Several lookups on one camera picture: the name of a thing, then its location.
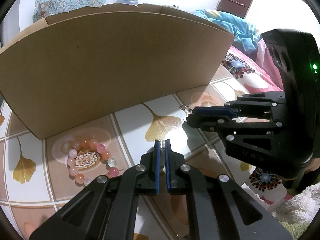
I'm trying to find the pink orange bead bracelet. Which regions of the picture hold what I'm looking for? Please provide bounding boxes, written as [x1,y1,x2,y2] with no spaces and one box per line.
[67,139,121,185]

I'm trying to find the pink floral quilt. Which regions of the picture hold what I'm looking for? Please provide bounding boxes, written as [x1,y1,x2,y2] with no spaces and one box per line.
[214,40,292,207]

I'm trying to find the white fluffy towel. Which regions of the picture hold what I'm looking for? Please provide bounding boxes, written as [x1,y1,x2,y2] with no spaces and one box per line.
[260,182,320,240]

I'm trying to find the teal blue blanket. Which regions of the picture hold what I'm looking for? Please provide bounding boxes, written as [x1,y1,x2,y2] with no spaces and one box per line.
[193,9,261,55]

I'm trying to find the brown cardboard box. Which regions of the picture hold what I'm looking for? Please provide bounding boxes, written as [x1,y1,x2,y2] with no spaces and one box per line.
[1,3,235,140]

